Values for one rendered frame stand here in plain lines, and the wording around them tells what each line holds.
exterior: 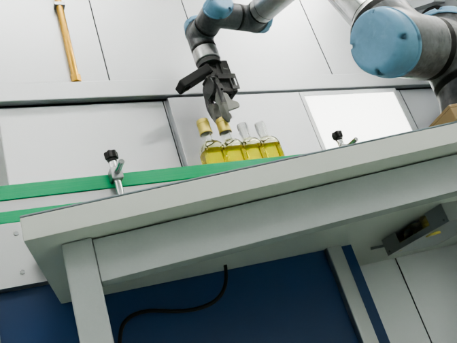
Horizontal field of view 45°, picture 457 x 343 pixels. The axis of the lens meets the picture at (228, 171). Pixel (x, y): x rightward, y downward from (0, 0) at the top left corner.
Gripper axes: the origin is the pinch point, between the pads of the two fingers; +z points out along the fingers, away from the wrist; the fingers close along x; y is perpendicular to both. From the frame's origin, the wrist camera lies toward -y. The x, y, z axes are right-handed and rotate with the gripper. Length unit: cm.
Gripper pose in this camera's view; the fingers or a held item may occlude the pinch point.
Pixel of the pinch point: (222, 122)
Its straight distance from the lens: 152.0
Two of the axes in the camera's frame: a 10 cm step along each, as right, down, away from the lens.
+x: -3.7, 4.7, 8.0
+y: 8.8, -1.0, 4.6
